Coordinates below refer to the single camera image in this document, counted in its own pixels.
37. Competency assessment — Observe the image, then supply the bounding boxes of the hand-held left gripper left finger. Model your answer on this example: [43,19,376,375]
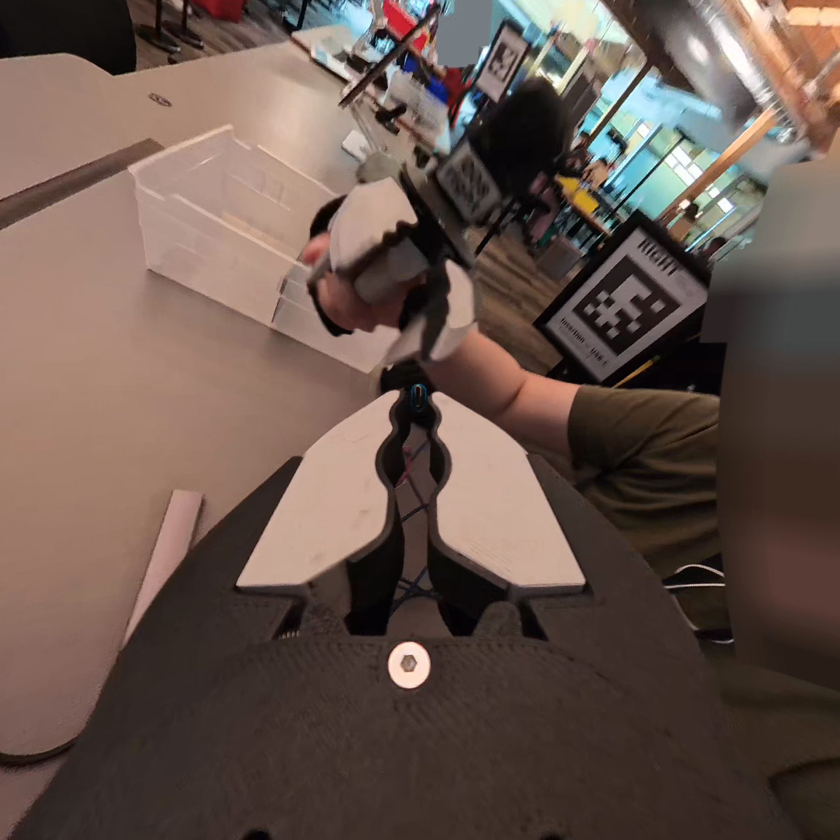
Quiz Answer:
[235,390,411,636]

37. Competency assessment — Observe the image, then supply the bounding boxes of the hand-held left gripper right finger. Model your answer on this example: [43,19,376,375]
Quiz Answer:
[425,391,588,636]

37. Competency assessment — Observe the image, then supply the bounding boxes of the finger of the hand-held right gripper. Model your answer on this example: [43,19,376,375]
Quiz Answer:
[327,176,422,275]
[384,261,478,366]

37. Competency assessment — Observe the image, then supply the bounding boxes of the blue braided cable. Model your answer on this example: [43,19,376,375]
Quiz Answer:
[390,384,442,614]

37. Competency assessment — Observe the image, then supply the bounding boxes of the clear plastic bin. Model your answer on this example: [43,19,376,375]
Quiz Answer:
[128,125,395,375]

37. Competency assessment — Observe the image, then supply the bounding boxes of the person's right forearm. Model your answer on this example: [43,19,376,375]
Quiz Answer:
[420,328,581,463]

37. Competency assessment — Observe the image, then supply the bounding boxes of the person's right hand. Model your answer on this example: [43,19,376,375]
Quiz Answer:
[301,238,411,336]

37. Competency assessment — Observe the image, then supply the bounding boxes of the tablet on white stand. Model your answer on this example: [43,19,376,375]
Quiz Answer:
[336,10,442,165]

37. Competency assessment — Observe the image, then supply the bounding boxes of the large marker sign board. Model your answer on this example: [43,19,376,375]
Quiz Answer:
[533,210,711,385]

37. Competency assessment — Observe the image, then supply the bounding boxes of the small marker sign board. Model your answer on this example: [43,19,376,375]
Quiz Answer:
[472,20,531,102]

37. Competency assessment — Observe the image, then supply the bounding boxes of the black panel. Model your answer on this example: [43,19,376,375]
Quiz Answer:
[0,0,137,76]

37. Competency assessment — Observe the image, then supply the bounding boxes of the white cable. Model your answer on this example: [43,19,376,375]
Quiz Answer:
[663,563,731,645]

